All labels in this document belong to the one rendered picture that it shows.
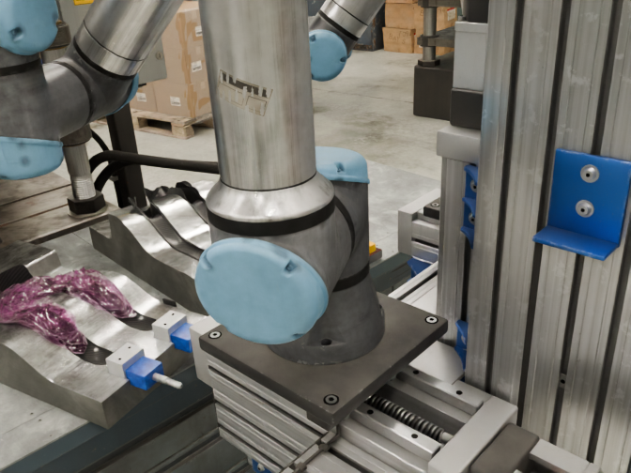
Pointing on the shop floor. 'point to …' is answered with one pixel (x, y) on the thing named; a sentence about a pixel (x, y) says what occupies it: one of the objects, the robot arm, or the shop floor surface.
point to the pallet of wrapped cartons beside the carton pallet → (176, 81)
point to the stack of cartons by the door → (412, 25)
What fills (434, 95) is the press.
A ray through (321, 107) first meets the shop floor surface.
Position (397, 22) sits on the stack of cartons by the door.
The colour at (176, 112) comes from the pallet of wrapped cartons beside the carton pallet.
